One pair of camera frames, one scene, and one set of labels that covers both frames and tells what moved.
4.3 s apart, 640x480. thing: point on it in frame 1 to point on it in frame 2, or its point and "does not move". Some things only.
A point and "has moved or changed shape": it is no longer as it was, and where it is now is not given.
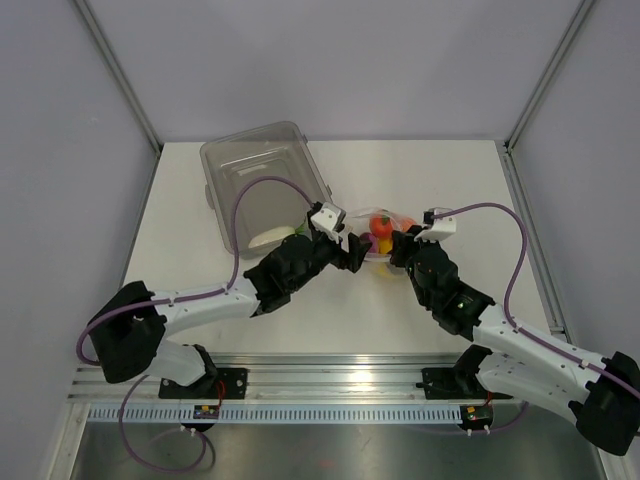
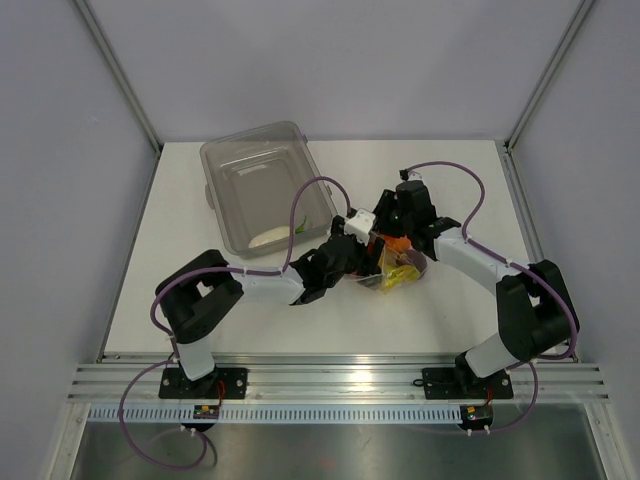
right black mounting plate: (450, 383) does not move
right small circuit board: (478, 414) does not move
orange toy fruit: (382, 226) has moved or changed shape
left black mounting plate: (222, 384) does not move
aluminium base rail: (296, 379) does not move
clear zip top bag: (380, 223) has moved or changed shape
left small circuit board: (206, 412) does not move
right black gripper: (404, 242) to (387, 201)
